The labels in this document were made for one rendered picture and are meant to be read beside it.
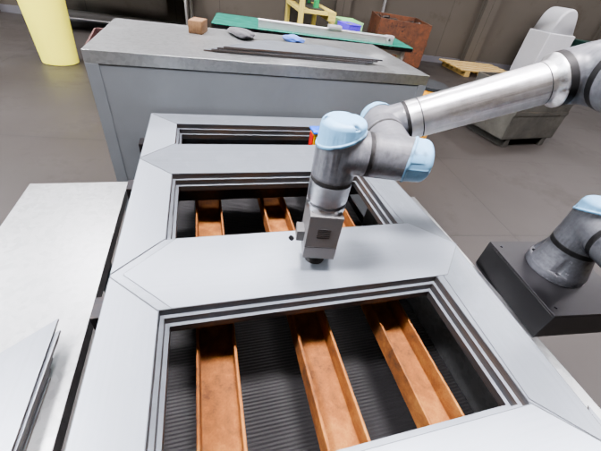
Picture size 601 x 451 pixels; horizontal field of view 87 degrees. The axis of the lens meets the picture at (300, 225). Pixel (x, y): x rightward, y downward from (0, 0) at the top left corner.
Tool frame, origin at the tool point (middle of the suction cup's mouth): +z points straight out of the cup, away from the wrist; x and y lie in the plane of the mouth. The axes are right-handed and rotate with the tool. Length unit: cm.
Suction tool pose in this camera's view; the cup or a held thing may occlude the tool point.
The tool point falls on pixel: (312, 259)
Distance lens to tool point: 69.8
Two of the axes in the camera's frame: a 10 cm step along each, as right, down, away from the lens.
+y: 0.4, 6.4, -7.7
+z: -1.3, 7.6, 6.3
